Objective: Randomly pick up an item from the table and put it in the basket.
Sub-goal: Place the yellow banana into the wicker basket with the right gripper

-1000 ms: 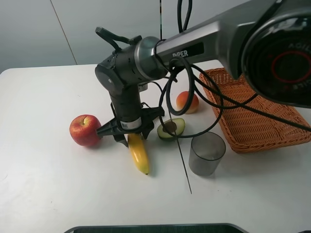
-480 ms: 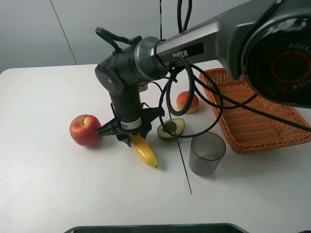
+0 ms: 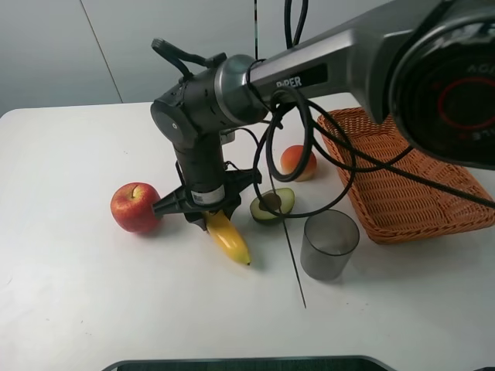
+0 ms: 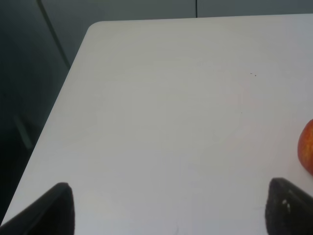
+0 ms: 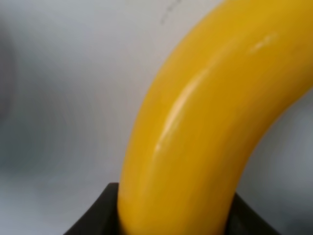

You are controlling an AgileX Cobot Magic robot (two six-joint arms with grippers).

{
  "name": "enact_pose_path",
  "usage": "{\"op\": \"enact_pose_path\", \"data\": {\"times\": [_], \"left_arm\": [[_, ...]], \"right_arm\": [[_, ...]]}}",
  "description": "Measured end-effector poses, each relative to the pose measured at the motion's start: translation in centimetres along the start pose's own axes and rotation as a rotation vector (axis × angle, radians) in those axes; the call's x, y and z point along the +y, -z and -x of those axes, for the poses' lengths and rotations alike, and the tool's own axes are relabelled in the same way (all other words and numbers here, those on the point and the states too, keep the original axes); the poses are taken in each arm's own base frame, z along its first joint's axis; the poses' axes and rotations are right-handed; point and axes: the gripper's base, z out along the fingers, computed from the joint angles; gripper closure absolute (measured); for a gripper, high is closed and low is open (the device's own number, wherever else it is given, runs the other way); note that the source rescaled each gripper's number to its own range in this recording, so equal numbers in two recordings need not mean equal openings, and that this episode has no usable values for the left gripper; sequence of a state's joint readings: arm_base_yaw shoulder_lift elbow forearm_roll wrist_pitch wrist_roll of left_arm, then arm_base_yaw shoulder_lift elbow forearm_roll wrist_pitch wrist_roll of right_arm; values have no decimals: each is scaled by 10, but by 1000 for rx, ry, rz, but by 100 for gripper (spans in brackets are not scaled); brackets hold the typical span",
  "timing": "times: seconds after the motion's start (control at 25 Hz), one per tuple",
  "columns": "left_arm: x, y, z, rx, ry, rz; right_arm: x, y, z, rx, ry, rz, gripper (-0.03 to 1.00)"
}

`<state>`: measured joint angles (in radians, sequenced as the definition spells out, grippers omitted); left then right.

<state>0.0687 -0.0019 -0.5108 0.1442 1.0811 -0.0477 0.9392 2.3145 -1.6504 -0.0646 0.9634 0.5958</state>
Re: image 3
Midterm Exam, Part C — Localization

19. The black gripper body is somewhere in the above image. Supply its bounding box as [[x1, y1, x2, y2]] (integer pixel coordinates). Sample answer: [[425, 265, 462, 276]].
[[152, 161, 262, 223]]

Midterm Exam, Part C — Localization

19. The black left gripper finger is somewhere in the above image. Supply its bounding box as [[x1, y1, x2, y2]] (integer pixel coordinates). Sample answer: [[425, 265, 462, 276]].
[[192, 216, 207, 231]]

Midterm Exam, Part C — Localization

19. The yellow banana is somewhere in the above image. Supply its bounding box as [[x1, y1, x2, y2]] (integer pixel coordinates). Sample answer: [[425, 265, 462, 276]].
[[203, 210, 251, 266]]

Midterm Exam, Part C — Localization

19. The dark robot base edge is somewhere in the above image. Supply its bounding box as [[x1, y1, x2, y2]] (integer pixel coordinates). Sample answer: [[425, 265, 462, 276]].
[[105, 357, 391, 371]]

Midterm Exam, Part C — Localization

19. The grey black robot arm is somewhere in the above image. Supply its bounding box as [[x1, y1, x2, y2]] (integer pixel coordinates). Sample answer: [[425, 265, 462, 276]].
[[151, 1, 494, 226]]

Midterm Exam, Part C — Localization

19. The orange wicker basket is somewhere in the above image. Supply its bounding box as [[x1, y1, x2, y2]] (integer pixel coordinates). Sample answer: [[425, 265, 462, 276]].
[[330, 107, 494, 244]]

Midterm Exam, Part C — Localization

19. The red apple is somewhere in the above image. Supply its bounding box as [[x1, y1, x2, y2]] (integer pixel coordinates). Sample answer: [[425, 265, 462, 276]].
[[110, 182, 161, 234]]

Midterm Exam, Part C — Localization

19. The halved avocado with pit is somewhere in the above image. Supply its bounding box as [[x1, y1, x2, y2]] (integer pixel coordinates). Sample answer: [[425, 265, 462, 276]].
[[250, 188, 295, 226]]

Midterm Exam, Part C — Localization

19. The orange peach fruit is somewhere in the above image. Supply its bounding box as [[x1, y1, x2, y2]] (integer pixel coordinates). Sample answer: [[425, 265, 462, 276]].
[[280, 145, 317, 182]]

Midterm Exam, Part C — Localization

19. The grey translucent plastic cup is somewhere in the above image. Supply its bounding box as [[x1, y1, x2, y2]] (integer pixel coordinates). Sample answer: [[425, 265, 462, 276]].
[[300, 209, 360, 282]]

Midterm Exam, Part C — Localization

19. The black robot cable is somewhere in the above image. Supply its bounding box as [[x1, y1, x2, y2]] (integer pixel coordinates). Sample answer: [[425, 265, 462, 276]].
[[150, 0, 495, 220]]

